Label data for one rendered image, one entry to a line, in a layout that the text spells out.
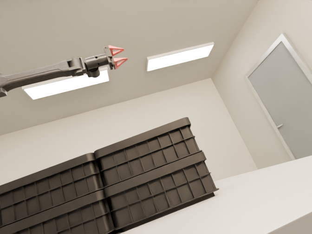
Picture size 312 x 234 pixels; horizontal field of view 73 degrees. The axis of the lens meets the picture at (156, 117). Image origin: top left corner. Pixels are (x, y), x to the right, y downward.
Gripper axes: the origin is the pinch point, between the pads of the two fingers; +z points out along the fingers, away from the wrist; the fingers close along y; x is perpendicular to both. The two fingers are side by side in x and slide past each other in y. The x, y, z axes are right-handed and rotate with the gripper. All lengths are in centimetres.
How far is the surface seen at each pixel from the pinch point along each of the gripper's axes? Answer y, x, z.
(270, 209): 77, 65, -3
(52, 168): 53, 27, -36
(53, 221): 67, 25, -39
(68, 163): 54, 28, -32
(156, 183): 68, 30, -10
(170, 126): 54, 33, -1
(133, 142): 55, 31, -13
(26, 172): -54, -323, -190
